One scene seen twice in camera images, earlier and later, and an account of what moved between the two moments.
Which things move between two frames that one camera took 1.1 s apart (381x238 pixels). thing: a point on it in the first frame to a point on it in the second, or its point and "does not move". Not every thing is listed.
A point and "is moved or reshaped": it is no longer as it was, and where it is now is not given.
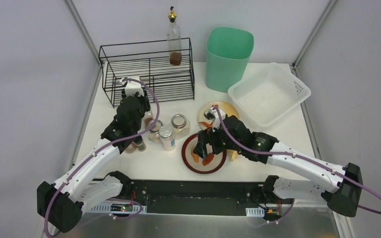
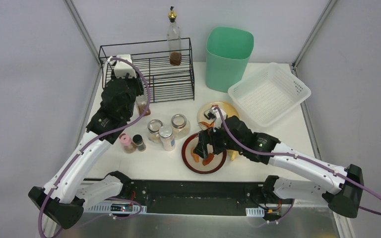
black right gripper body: x=211 y=138 does not move
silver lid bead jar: x=165 y=132 does not move
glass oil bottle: x=149 y=116 is moved or reshaped
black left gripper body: x=136 y=95 to x=138 y=87
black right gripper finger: x=203 y=139 does not move
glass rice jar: x=154 y=135 does not move
